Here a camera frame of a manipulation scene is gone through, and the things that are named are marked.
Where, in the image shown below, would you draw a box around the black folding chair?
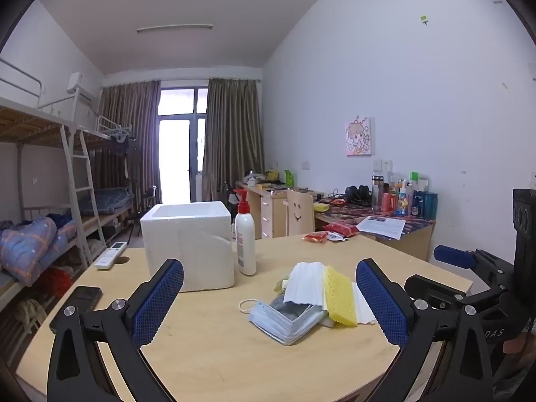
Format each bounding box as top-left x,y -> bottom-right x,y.
126,185 -> 158,236
221,181 -> 240,208

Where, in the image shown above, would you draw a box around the red plastic bag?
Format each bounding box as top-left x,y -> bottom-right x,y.
40,266 -> 74,298

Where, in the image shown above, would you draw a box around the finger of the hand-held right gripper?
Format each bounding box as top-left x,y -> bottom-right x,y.
432,244 -> 518,279
403,273 -> 516,310

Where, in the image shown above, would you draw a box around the grey cloth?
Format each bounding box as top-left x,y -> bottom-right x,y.
271,296 -> 324,320

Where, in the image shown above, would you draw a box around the yellow sponge cloth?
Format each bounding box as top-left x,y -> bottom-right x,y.
323,265 -> 359,327

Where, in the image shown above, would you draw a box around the white bunk bed ladder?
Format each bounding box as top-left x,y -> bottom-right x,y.
61,126 -> 102,267

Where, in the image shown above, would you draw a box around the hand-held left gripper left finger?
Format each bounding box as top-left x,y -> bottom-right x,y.
47,258 -> 185,402

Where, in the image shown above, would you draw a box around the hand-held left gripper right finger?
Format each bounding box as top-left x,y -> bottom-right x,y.
356,258 -> 495,402

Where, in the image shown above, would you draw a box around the ceiling tube light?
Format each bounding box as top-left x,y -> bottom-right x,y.
137,24 -> 213,35

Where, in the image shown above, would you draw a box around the pink cartoon wall poster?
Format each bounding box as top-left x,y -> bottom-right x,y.
345,116 -> 373,156

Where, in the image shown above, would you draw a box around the white remote control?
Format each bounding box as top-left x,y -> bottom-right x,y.
94,242 -> 127,270

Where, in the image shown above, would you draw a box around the printed paper sheet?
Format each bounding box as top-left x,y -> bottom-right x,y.
356,215 -> 406,241

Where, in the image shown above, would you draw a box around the white lotion bottle red pump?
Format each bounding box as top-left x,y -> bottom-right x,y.
233,188 -> 257,276

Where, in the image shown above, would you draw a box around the black headphones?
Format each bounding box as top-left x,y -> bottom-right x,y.
344,185 -> 372,207

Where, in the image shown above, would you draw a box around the desk with patterned cover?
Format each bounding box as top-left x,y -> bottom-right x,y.
314,201 -> 436,261

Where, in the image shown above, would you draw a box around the blue plaid bedding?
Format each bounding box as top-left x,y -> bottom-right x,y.
79,188 -> 135,217

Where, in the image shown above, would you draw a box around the wooden chair with smiley face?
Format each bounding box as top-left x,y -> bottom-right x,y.
287,188 -> 315,237

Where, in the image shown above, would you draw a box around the cluster of toiletry bottles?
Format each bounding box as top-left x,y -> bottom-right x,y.
371,171 -> 438,219

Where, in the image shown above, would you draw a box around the blue orange checked quilt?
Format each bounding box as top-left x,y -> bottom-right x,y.
0,215 -> 80,286

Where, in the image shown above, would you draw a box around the black phone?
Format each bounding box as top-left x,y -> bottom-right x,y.
49,286 -> 104,332

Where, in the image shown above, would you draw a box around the blue face mask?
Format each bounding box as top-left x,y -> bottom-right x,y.
239,297 -> 329,346

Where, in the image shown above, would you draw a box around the metal bunk bed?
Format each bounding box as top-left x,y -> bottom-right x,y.
0,59 -> 140,306

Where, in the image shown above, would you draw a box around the white foam box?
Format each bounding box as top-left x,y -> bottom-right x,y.
140,201 -> 235,293

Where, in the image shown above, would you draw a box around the glass balcony door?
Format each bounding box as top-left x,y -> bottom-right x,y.
157,87 -> 209,204

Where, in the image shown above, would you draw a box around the white air conditioner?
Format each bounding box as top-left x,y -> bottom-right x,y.
67,72 -> 99,101

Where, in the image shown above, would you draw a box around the brown curtain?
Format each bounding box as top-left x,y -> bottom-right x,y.
202,77 -> 265,202
98,80 -> 162,202

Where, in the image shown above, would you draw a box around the dark hanging clothes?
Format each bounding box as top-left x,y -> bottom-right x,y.
110,128 -> 141,186

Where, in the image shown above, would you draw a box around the wooden desk with drawers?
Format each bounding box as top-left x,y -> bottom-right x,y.
235,182 -> 325,239

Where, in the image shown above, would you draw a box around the white paper tissue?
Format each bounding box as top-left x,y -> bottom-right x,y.
353,282 -> 378,327
283,262 -> 332,306

